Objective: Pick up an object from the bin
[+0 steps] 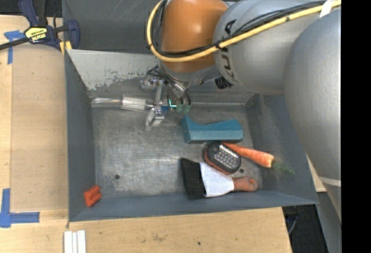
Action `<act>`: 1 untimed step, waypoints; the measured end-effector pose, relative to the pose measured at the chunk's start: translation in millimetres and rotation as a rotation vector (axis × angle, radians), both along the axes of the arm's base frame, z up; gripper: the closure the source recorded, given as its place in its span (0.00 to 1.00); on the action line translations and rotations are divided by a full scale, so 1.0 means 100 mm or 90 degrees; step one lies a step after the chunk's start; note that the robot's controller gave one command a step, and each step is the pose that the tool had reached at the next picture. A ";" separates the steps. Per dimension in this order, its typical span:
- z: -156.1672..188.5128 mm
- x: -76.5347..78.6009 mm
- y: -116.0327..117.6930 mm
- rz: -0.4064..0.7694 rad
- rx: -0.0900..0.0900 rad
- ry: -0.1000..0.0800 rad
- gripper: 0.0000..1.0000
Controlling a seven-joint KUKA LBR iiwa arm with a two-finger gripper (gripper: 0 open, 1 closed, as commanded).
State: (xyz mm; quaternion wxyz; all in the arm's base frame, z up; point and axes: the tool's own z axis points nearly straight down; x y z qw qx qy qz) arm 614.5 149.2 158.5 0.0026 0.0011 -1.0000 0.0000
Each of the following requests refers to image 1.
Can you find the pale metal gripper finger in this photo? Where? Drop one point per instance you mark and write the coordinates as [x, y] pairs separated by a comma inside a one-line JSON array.
[[155, 104], [153, 120]]

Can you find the black and orange work light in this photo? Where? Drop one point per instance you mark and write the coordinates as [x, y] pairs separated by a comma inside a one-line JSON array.
[[224, 159]]

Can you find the grey metal bin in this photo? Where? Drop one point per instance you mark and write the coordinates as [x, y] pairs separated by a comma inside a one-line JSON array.
[[139, 153]]

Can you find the pale wood board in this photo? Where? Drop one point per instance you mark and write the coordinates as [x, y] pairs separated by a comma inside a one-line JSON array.
[[37, 130]]

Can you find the orange toy brick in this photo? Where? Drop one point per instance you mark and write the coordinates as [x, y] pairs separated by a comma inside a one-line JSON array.
[[92, 195]]

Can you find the teal angular plastic block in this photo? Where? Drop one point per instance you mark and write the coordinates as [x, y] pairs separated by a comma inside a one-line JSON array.
[[211, 131]]

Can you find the orange toy carrot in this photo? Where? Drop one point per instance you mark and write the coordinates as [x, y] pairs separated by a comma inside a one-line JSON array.
[[252, 154]]

